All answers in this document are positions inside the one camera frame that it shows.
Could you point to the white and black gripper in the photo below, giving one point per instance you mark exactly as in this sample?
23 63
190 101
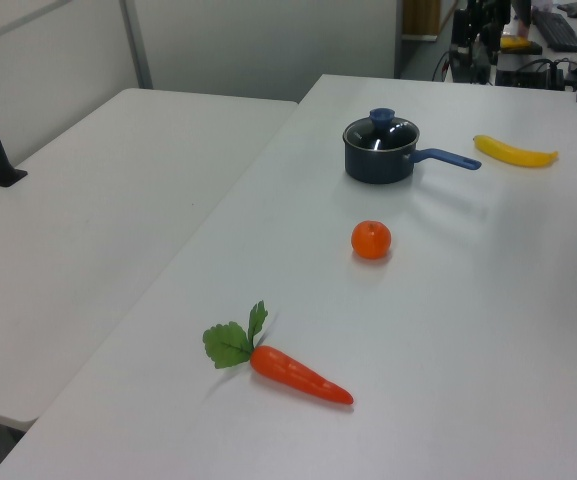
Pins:
461 27

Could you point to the glass lid with blue knob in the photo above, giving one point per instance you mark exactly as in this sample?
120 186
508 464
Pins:
375 117

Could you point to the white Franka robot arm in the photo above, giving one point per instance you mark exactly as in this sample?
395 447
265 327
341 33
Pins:
489 45

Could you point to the yellow object on desk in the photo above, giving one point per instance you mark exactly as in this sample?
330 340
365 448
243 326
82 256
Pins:
514 42

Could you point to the brown wooden panel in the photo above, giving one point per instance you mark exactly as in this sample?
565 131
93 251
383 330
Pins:
420 17

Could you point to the black computer keyboard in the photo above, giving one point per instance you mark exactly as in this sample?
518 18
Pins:
555 27

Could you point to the yellow toy banana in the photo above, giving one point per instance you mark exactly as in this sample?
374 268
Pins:
513 155

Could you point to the dark blue saucepan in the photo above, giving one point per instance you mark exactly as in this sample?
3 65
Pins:
373 167

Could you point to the orange toy mandarin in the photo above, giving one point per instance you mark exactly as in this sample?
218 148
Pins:
370 240

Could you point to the toy carrot with green leaves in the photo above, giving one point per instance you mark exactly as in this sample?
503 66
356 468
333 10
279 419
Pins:
288 372

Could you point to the grey metal partition post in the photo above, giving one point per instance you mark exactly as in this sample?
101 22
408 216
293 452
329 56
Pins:
138 50

